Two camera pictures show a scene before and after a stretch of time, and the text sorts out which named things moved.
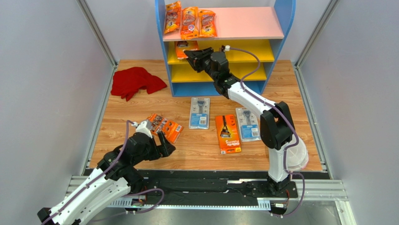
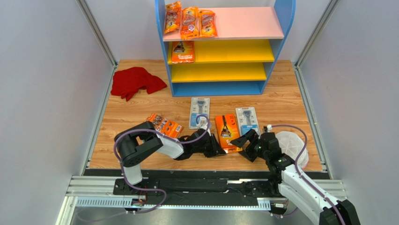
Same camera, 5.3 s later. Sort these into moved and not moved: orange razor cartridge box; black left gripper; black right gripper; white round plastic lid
Moved: black right gripper; black left gripper
Not moved: white round plastic lid; orange razor cartridge box
